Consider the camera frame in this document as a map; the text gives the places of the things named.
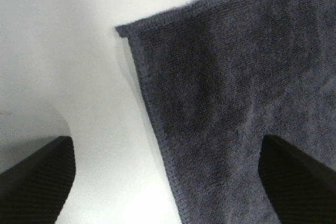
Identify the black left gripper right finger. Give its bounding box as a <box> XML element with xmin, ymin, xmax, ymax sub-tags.
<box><xmin>258</xmin><ymin>135</ymin><xmax>335</xmax><ymax>223</ymax></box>

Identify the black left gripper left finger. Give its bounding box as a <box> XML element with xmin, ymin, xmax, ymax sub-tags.
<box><xmin>1</xmin><ymin>136</ymin><xmax>76</xmax><ymax>223</ymax></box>

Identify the dark navy towel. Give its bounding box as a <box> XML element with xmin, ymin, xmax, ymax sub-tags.
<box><xmin>116</xmin><ymin>0</ymin><xmax>335</xmax><ymax>223</ymax></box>

